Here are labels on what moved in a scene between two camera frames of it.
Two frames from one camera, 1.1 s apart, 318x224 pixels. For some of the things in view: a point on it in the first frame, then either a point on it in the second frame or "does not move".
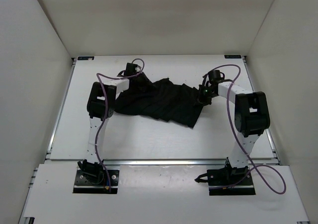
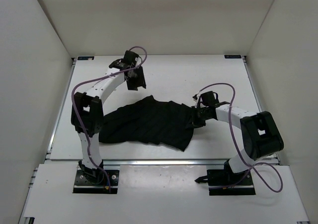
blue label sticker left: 85,57 does not move
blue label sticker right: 233,56 does not move
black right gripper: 200,100 → 195,122
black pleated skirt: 162,99 → 152,120
